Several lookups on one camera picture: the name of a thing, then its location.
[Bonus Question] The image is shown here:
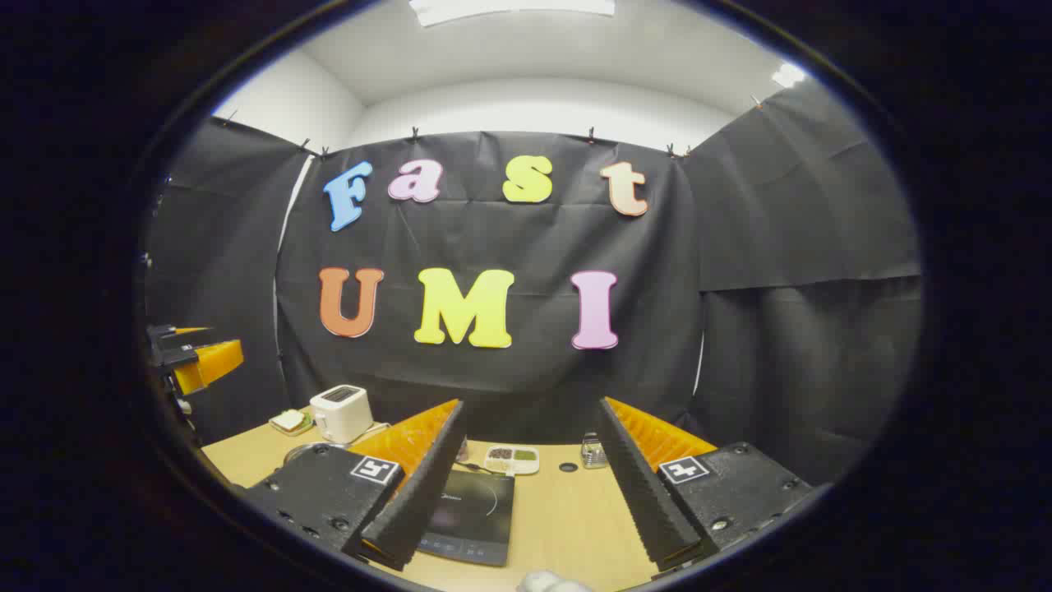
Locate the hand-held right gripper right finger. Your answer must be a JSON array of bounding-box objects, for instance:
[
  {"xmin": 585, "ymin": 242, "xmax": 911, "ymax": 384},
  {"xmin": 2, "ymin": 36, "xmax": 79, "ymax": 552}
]
[{"xmin": 598, "ymin": 397, "xmax": 814, "ymax": 572}]

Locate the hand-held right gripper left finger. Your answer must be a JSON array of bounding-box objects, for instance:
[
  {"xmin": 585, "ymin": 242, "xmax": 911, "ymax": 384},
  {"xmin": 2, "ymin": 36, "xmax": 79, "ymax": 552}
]
[{"xmin": 243, "ymin": 399, "xmax": 468, "ymax": 572}]

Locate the black induction cooktop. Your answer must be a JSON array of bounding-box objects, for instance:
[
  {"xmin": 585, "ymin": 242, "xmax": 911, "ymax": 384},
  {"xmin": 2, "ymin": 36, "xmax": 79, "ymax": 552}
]
[{"xmin": 418, "ymin": 467, "xmax": 516, "ymax": 567}]

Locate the white divided seasoning dish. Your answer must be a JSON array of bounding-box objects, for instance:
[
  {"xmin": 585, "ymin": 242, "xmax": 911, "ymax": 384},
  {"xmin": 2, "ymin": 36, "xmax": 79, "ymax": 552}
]
[{"xmin": 483, "ymin": 445, "xmax": 541, "ymax": 476}]

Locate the small sandwich plate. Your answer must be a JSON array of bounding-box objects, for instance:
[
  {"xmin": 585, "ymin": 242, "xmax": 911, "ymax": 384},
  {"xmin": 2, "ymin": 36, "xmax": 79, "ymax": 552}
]
[{"xmin": 269, "ymin": 409, "xmax": 315, "ymax": 437}]

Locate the white toaster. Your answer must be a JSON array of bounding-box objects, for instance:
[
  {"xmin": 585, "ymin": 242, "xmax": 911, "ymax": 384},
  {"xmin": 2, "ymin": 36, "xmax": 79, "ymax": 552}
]
[{"xmin": 310, "ymin": 385, "xmax": 375, "ymax": 445}]

